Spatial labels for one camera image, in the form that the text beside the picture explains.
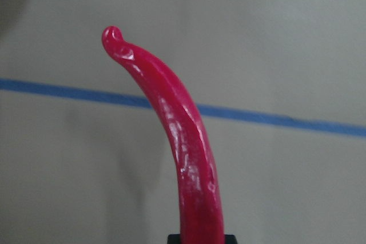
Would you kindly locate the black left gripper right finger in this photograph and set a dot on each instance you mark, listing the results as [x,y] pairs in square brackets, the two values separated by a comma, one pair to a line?
[230,239]

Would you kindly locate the red chili pepper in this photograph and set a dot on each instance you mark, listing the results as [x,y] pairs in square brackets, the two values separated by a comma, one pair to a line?
[201,218]

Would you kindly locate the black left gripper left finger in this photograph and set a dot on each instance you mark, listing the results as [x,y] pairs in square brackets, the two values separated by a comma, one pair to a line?
[173,239]

